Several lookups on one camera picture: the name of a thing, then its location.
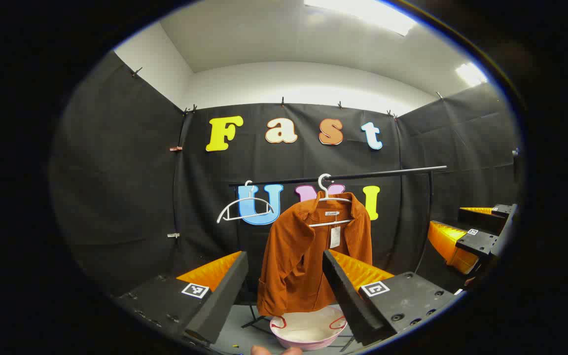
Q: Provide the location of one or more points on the row of black backdrop clips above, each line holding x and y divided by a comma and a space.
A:
282, 102

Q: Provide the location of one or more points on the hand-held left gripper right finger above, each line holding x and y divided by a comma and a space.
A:
345, 291

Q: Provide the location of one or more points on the white clothes hanger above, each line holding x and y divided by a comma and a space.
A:
331, 223
235, 202

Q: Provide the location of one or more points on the black clothes rack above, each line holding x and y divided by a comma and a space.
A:
387, 173

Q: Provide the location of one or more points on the orange shirt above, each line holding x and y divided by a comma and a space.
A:
294, 261

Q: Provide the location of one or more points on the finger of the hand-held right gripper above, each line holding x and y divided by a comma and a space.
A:
479, 242
483, 221

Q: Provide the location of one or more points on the black backdrop cloth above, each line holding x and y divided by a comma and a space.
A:
116, 197

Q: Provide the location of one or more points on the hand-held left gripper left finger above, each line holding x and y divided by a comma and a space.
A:
225, 291

